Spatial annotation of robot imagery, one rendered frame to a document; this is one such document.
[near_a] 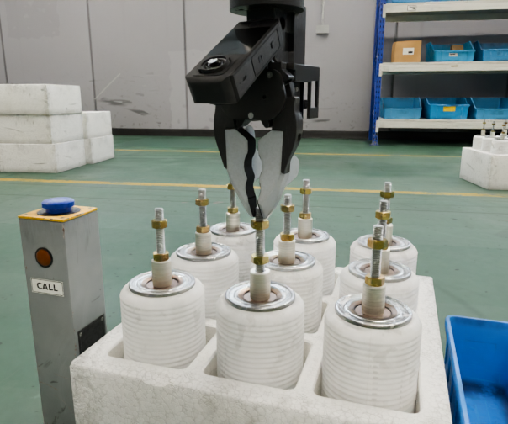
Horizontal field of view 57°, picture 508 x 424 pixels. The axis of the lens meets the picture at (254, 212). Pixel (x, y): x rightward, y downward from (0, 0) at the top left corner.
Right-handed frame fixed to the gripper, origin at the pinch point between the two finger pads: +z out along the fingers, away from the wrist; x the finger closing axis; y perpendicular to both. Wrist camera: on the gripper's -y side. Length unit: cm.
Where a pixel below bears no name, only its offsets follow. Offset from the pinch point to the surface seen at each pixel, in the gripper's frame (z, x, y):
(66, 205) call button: 2.7, 27.1, -1.8
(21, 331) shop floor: 35, 61, 10
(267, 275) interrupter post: 7.4, -1.1, 0.5
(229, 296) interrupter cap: 9.8, 2.4, -1.5
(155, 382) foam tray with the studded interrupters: 17.8, 7.2, -8.2
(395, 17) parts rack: -93, 116, 487
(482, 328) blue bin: 24.6, -20.1, 36.5
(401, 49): -56, 96, 439
